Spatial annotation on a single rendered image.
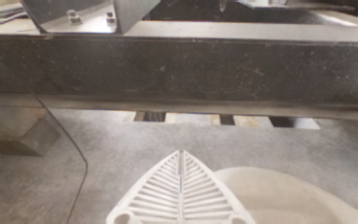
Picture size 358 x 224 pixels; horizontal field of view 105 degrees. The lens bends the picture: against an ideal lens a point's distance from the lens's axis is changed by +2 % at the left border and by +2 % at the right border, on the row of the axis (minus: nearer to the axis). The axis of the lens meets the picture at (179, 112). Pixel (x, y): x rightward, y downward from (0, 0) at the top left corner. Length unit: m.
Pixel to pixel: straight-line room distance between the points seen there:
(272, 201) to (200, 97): 0.37
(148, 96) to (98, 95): 0.20
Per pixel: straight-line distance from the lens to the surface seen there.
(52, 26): 0.50
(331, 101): 0.75
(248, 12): 1.28
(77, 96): 0.67
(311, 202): 0.55
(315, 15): 0.84
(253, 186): 0.47
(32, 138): 1.09
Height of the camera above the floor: 0.76
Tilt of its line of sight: 45 degrees down
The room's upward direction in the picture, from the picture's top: straight up
